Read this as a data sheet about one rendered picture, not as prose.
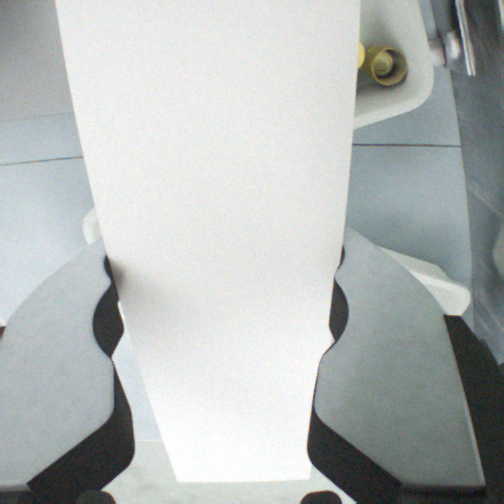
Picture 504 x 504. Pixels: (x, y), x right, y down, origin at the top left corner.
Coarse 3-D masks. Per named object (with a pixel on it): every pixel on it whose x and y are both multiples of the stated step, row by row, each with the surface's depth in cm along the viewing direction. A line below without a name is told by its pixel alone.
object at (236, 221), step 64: (64, 0) 7; (128, 0) 7; (192, 0) 7; (256, 0) 7; (320, 0) 7; (128, 64) 8; (192, 64) 8; (256, 64) 8; (320, 64) 8; (128, 128) 8; (192, 128) 8; (256, 128) 8; (320, 128) 8; (128, 192) 9; (192, 192) 9; (256, 192) 9; (320, 192) 9; (128, 256) 10; (192, 256) 10; (256, 256) 10; (320, 256) 10; (128, 320) 11; (192, 320) 11; (256, 320) 11; (320, 320) 11; (192, 384) 13; (256, 384) 13; (192, 448) 15; (256, 448) 15
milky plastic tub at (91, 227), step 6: (90, 210) 42; (90, 216) 41; (96, 216) 41; (84, 222) 42; (90, 222) 42; (96, 222) 43; (84, 228) 42; (90, 228) 42; (96, 228) 43; (84, 234) 43; (90, 234) 43; (96, 234) 43; (90, 240) 43; (120, 306) 48; (120, 312) 49
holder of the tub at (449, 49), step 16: (432, 0) 35; (448, 0) 32; (448, 16) 34; (448, 32) 35; (464, 32) 33; (432, 48) 38; (448, 48) 37; (464, 48) 34; (432, 64) 39; (448, 64) 38; (464, 64) 35
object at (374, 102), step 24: (384, 0) 32; (408, 0) 29; (360, 24) 36; (384, 24) 35; (408, 24) 30; (408, 48) 33; (360, 72) 39; (408, 72) 35; (432, 72) 32; (360, 96) 38; (384, 96) 36; (408, 96) 34; (360, 120) 35
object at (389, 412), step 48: (336, 288) 9; (384, 288) 9; (336, 336) 9; (384, 336) 7; (432, 336) 7; (336, 384) 7; (384, 384) 6; (432, 384) 6; (336, 432) 6; (384, 432) 6; (432, 432) 6; (336, 480) 6; (384, 480) 5; (432, 480) 5; (480, 480) 5
